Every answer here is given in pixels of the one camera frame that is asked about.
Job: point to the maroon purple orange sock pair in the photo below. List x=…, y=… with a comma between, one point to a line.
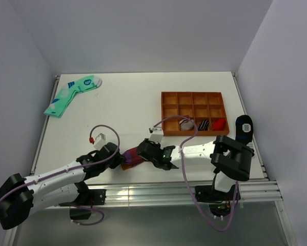
x=133, y=159

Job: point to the orange compartment tray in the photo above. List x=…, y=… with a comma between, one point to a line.
x=198, y=106

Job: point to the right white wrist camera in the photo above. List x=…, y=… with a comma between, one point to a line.
x=156, y=134

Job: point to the rolled black white striped sock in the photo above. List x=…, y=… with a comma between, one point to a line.
x=204, y=125

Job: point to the mint green sock pair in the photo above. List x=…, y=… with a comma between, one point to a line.
x=66, y=94

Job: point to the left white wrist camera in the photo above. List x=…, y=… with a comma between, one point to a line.
x=98, y=142

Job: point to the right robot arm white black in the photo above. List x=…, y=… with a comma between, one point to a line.
x=231, y=159

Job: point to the rolled white maroon sock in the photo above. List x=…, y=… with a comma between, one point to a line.
x=185, y=124

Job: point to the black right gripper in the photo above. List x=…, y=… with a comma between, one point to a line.
x=154, y=143

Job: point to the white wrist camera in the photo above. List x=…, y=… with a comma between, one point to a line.
x=98, y=142
x=156, y=134

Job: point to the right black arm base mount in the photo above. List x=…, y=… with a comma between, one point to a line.
x=213, y=203

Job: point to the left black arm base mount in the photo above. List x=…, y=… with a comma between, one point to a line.
x=90, y=198

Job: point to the aluminium table front rail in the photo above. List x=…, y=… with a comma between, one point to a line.
x=176, y=193

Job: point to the black blue sock pair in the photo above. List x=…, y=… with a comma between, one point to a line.
x=244, y=131

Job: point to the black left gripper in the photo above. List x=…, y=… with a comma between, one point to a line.
x=119, y=158

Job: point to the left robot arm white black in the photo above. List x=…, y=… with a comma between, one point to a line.
x=21, y=197

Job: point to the rolled red sock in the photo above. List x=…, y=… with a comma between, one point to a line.
x=219, y=124

